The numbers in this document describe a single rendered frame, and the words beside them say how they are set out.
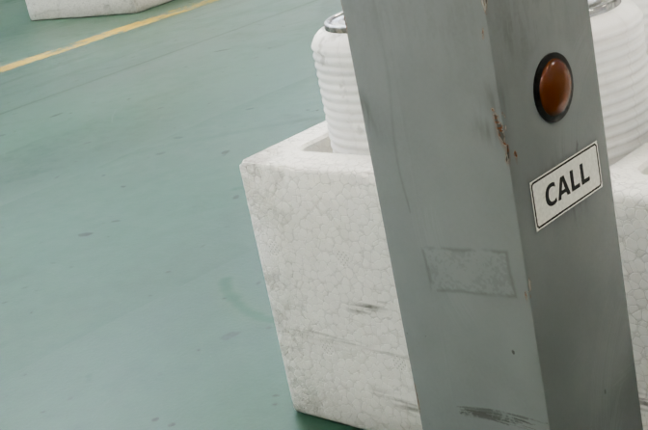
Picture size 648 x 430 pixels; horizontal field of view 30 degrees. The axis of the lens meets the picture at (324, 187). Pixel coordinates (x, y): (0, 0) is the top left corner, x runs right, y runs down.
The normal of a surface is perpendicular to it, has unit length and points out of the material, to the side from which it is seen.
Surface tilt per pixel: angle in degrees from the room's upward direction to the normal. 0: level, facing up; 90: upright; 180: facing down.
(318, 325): 90
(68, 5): 90
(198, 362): 0
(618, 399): 90
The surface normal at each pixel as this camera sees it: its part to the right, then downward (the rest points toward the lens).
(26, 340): -0.19, -0.93
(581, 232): 0.73, 0.07
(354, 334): -0.65, 0.35
